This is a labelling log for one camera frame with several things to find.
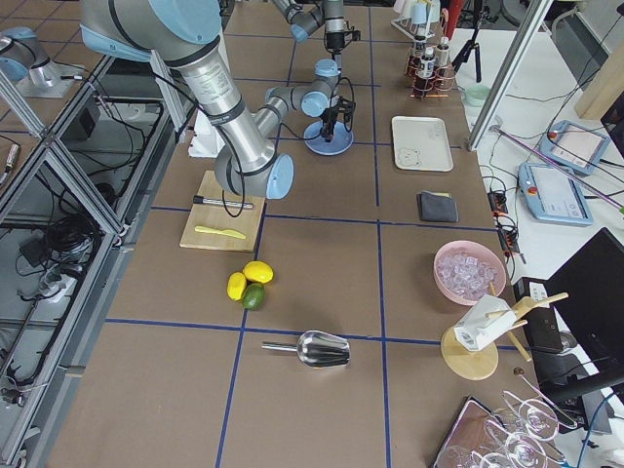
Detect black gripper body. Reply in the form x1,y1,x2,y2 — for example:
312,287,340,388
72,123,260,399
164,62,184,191
322,97,354,128
324,27,361,55

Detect blue plate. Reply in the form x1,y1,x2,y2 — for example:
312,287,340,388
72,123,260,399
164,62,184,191
303,121,355,157

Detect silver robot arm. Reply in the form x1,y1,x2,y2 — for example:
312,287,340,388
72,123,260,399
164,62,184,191
272,0,361,70
80,1,341,199

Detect dark drink bottle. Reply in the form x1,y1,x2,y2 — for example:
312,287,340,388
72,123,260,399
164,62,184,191
412,35,427,59
417,47,435,79
435,36,449,67

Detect cream bear tray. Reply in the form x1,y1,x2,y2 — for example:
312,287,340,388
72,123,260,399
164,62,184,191
391,116,453,173

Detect white pillar with base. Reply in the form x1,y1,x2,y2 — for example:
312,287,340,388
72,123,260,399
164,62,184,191
188,110,224,159

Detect wooden cutting board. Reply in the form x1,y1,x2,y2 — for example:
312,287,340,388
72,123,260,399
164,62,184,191
179,171,265,252

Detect grey folded cloth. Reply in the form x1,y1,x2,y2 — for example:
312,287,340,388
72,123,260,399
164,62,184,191
416,191,459,222

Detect black tripod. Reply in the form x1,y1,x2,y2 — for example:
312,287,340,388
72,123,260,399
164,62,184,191
451,0,485,83

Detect green bowl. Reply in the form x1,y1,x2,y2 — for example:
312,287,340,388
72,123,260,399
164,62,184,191
463,83,490,107

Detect steel muddler rod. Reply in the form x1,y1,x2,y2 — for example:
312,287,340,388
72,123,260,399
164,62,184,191
192,195,254,210

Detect yellow lemon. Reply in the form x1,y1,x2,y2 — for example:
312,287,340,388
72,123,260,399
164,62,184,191
226,271,247,301
243,260,274,284

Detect yellow plastic knife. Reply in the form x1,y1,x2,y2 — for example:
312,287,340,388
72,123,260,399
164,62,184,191
194,225,247,240

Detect green lime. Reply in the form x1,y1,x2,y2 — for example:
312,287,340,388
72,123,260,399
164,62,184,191
241,283,265,310

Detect pink bowl of ice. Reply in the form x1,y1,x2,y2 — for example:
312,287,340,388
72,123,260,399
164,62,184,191
433,240,507,305

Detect steel ice scoop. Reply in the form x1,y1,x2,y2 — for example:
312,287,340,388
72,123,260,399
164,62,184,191
261,331,351,369

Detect blue teach pendant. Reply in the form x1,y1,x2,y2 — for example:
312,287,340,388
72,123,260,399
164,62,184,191
518,163,594,226
540,120,610,176

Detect white paper carton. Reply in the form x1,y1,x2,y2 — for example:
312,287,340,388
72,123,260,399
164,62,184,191
453,294,516,352

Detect wooden cup stand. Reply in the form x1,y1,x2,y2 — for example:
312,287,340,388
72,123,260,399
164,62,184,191
441,292,568,380

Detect long grabber stick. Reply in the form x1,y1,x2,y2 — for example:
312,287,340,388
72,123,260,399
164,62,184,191
488,125,624,215

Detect black monitor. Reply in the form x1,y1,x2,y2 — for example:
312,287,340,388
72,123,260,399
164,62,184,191
514,227,623,403

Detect reflective glass tray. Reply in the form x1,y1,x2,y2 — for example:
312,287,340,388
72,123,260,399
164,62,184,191
432,397,567,468

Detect wine glass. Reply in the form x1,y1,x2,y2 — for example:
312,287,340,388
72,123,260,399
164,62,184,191
483,418,566,467
493,373,578,442

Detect white wire cup rack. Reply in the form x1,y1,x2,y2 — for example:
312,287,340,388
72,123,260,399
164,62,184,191
391,0,441,38

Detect copper wire bottle rack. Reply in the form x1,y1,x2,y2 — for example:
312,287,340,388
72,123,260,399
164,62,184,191
405,54,455,99

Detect aluminium frame post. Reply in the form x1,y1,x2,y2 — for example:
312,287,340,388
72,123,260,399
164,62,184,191
467,0,553,151

